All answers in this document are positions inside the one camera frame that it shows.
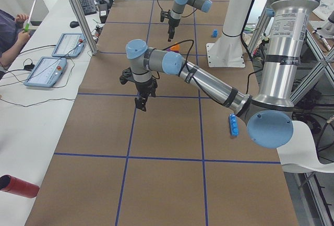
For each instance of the black power adapter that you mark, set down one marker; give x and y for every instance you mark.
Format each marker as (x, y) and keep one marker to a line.
(29, 67)

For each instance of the red cardboard tube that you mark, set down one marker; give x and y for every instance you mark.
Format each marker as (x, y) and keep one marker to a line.
(19, 187)

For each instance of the aluminium frame rack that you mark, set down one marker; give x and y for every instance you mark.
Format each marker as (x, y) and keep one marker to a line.
(312, 95)

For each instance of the teach pendant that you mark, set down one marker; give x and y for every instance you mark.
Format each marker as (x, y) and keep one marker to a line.
(46, 72)
(69, 45)

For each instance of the near teach pendant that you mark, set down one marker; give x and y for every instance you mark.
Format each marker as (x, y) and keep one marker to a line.
(46, 72)

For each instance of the person's forearm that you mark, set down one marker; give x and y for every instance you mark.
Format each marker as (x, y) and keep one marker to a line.
(10, 55)

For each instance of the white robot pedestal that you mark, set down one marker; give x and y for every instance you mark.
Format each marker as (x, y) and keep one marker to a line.
(227, 50)

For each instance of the aluminium frame post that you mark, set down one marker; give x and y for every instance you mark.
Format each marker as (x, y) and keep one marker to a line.
(77, 9)

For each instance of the far teach pendant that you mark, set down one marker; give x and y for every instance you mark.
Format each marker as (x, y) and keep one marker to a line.
(69, 45)

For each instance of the orange trapezoid block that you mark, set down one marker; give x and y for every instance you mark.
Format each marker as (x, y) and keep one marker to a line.
(176, 48)

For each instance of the small blue block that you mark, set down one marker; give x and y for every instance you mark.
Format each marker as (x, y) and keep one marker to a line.
(214, 33)

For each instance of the long blue brick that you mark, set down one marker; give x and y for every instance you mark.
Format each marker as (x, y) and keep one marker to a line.
(233, 125)

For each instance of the black keyboard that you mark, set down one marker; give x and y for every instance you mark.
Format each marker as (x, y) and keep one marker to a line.
(88, 7)

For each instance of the person's hand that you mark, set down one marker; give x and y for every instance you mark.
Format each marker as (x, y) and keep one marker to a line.
(23, 37)

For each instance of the black computer mouse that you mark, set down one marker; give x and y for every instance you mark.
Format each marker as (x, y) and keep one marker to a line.
(74, 24)

